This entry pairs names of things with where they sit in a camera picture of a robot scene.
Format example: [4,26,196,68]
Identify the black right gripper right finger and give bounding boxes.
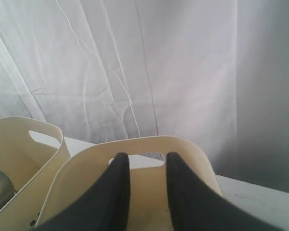
[166,151,253,231]

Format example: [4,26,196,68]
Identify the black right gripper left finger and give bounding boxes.
[35,153,130,231]

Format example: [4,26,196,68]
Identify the cream bin with triangle mark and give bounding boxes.
[37,136,222,231]

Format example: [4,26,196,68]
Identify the cream bin with circle mark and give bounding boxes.
[0,116,70,231]

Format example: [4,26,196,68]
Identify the white curtain backdrop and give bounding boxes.
[0,0,289,191]

